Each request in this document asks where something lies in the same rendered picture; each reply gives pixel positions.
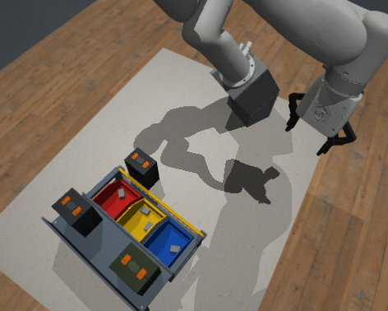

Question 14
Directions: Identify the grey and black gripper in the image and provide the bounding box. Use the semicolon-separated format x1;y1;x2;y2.
285;74;363;156

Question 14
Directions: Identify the yellow bin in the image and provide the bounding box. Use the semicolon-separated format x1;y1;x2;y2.
117;198;167;244

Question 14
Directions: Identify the yellow bar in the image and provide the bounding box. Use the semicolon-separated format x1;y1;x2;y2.
119;168;204;237

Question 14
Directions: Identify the dark grey shelf rack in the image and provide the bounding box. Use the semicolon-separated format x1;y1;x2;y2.
42;165;207;311

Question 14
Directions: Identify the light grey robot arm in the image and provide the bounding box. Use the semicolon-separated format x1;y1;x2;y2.
153;0;388;96

